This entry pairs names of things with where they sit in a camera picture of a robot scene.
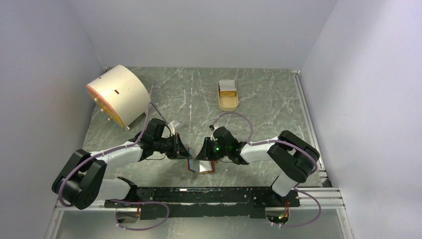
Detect white cards in tray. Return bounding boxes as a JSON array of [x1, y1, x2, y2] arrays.
[[218, 80, 236, 92]]

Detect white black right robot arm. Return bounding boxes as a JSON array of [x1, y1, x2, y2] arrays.
[[194, 125, 320, 206]]

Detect beige cylindrical drum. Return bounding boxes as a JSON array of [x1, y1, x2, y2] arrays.
[[86, 65, 151, 129]]

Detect beige card tray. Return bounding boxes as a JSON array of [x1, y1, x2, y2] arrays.
[[217, 85, 239, 112]]

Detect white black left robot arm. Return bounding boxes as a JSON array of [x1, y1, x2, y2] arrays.
[[52, 118, 191, 210]]

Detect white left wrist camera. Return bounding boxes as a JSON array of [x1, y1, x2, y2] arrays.
[[167, 120, 180, 134]]

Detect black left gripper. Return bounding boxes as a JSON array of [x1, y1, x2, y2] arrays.
[[154, 132, 192, 160]]

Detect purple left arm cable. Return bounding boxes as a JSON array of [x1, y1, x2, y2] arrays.
[[57, 102, 170, 232]]

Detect brown leather card holder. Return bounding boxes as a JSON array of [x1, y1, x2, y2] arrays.
[[188, 148, 215, 174]]

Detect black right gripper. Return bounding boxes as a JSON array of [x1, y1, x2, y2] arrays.
[[196, 137, 230, 161]]

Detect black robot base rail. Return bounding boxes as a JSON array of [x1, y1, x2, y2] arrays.
[[104, 187, 300, 220]]

